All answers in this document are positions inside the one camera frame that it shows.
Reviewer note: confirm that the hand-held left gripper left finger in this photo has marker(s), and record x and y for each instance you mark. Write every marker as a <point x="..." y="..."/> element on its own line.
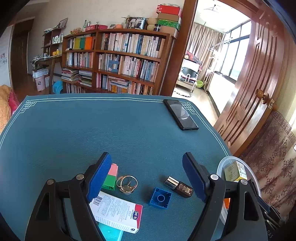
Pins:
<point x="99" y="179"/>

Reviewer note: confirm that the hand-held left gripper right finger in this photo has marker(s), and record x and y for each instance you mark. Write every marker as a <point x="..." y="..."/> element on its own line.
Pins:
<point x="194" y="179"/>

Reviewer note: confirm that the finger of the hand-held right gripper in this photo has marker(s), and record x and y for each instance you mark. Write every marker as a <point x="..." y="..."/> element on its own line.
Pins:
<point x="266" y="213"/>

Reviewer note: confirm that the pink and green building block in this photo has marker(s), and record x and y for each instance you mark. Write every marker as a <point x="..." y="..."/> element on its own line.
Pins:
<point x="111" y="179"/>

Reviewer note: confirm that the brown cosmetic bottle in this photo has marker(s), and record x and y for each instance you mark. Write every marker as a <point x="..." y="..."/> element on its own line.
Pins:
<point x="181" y="187"/>

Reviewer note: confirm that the clear plastic bowl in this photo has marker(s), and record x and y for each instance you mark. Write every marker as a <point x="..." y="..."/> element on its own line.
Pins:
<point x="225" y="162"/>

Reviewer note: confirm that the white medicine box red label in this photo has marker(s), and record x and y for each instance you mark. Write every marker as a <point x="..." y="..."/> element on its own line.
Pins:
<point x="115" y="213"/>

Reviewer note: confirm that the blue building block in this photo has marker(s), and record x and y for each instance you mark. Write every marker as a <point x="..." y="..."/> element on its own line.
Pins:
<point x="160" y="198"/>

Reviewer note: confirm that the yellow carton box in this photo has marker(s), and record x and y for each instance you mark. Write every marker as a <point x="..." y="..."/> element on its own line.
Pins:
<point x="234" y="172"/>

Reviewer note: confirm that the teal plastic case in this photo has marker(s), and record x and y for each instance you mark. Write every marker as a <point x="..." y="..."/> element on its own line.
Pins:
<point x="111" y="234"/>

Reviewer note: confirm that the teal cloth-covered desktop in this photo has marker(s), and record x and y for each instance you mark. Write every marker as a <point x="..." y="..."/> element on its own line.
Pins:
<point x="104" y="129"/>

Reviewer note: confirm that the patterned brown curtain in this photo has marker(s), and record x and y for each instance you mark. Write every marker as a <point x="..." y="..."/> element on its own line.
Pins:
<point x="275" y="162"/>

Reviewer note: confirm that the black smartphone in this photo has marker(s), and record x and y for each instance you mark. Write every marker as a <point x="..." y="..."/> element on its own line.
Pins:
<point x="181" y="114"/>

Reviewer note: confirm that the green plastic basin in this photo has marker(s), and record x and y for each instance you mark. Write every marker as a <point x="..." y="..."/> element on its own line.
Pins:
<point x="200" y="83"/>

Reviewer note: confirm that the blue plastic stool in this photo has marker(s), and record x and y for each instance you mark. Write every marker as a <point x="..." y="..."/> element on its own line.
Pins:
<point x="57" y="87"/>

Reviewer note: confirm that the black seat chair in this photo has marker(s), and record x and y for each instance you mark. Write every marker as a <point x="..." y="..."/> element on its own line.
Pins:
<point x="188" y="71"/>

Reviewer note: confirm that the pink waste bin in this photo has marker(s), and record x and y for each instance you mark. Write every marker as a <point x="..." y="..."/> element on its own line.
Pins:
<point x="40" y="83"/>

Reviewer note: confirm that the carved wooden room door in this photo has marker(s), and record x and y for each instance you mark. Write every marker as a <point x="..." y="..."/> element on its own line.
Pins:
<point x="252" y="81"/>

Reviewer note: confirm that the white drying rack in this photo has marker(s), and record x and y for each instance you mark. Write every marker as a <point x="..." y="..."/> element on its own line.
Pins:
<point x="214" y="64"/>

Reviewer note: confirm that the bed with plaid blanket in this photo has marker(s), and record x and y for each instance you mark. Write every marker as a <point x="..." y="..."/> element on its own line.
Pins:
<point x="4" y="104"/>

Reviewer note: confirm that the wooden bookshelf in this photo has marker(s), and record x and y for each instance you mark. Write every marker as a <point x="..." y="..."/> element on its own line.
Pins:
<point x="97" y="51"/>

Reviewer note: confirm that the wooden side desk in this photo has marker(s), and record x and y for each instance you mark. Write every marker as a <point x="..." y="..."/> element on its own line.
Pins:
<point x="46" y="60"/>

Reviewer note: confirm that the balcony window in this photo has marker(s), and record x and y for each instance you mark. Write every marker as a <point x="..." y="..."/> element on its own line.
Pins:
<point x="235" y="53"/>

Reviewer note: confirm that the beige balcony curtain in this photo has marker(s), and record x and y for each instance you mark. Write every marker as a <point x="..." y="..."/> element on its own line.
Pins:
<point x="203" y="46"/>

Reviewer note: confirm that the rows of books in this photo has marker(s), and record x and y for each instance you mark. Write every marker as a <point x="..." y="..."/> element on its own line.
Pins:
<point x="129" y="46"/>

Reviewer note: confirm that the small wooden shelf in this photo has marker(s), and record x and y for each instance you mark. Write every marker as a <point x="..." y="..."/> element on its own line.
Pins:
<point x="52" y="41"/>

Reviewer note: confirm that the dark wooden door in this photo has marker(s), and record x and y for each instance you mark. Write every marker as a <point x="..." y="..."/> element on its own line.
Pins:
<point x="20" y="55"/>

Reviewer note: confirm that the brown cardboard box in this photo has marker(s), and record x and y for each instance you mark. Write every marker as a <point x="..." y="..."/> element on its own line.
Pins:
<point x="170" y="31"/>
<point x="168" y="17"/>

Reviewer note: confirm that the flat red box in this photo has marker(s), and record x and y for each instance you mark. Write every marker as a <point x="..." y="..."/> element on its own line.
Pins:
<point x="96" y="27"/>

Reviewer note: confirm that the white sliding wardrobe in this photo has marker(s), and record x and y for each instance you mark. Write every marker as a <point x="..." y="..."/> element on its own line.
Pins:
<point x="4" y="58"/>

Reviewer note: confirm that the green printed box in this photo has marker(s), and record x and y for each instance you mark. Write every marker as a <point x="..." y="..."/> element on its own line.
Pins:
<point x="168" y="24"/>

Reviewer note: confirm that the woven basket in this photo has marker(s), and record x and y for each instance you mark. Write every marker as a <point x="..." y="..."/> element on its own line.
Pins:
<point x="152" y="23"/>

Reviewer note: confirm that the red shoe box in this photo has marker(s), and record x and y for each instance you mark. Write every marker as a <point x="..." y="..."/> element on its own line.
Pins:
<point x="168" y="9"/>

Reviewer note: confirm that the wooden picture frame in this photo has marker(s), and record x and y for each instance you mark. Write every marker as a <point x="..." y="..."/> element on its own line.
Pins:
<point x="63" y="23"/>

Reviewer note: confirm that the film strip photo frame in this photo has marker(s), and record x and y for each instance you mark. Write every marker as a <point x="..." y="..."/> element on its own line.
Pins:
<point x="137" y="23"/>

